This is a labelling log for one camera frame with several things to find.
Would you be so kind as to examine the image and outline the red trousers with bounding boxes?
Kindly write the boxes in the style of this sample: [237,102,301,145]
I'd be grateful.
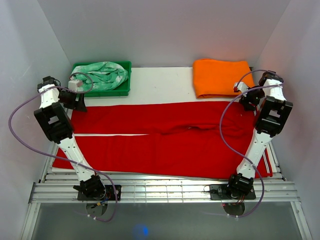
[51,99,274,181]

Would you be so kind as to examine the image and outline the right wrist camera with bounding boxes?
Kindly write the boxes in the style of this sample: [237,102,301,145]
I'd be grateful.
[233,81,249,93]

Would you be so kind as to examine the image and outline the green plastic bin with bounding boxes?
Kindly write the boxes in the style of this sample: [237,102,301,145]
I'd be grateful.
[72,60,132,98]

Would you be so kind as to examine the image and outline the folded orange trousers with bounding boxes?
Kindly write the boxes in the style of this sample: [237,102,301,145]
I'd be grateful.
[192,58,251,99]

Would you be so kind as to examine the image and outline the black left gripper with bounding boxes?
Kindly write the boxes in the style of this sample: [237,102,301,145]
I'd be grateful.
[57,88,87,112]

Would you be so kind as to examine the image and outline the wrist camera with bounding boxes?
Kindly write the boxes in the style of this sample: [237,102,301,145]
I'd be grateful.
[68,79,83,92]
[233,81,249,93]

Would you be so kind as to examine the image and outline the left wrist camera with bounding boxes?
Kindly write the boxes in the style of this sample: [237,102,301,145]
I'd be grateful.
[68,79,83,92]

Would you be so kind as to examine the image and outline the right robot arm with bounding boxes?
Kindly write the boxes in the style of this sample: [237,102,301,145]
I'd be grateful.
[225,69,293,200]

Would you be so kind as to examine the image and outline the aluminium frame rail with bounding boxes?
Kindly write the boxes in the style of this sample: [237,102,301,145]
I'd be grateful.
[21,144,312,240]

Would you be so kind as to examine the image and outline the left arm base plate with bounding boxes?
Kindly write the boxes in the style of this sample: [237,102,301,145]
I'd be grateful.
[76,184,122,202]

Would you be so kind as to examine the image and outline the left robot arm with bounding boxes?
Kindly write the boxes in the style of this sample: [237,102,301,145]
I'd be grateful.
[34,76,106,200]

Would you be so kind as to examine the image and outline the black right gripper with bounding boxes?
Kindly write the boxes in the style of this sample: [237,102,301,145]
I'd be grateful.
[238,85,266,112]

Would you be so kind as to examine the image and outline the green white patterned trousers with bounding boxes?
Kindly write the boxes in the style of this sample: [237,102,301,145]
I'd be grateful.
[71,61,129,92]

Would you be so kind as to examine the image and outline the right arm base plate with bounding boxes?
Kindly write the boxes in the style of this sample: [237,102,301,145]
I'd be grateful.
[203,184,256,201]

